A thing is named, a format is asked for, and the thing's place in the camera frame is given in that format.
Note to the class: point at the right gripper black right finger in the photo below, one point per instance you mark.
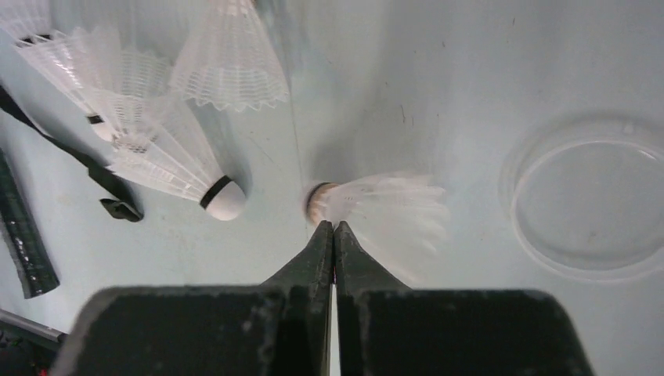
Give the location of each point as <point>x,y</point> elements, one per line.
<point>388,328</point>

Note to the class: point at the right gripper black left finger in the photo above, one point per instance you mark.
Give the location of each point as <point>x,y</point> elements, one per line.
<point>278,327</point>

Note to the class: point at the shuttlecock white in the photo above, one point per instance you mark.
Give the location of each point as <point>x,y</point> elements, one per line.
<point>398,218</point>

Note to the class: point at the left badminton racket black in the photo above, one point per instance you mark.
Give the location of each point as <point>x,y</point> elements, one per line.
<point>26,249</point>

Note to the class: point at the shuttlecock under tube mouth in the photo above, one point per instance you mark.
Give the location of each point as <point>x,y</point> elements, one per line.
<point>157,140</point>

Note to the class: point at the clear plastic tube lid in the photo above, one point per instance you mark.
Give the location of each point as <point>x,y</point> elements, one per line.
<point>584,195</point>

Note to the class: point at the shuttlecock right middle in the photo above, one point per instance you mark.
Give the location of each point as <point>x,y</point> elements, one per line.
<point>229,62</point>

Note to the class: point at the shuttlecock behind tube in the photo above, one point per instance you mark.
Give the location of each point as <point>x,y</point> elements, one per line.
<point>51,53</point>

